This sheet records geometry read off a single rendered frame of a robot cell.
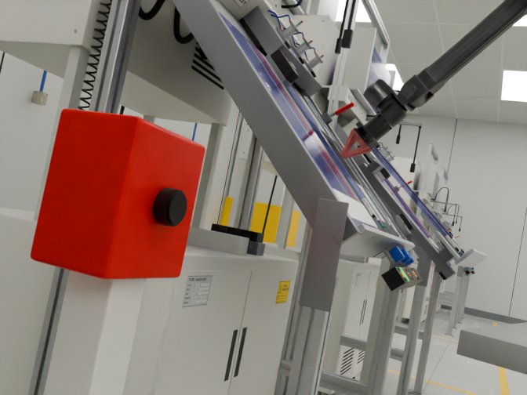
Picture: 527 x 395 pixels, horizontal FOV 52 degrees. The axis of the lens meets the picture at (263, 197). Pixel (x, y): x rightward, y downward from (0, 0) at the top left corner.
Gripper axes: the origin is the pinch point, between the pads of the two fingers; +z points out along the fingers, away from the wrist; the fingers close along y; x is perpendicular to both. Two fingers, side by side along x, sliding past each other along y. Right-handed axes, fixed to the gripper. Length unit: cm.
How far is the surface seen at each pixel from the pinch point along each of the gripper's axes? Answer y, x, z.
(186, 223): 91, 24, 13
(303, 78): 6.7, -22.7, -5.1
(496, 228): -749, 0, -54
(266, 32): 28.1, -28.2, -6.1
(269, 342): 3, 29, 48
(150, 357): 60, 25, 46
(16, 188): -51, -113, 137
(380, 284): -38, 30, 20
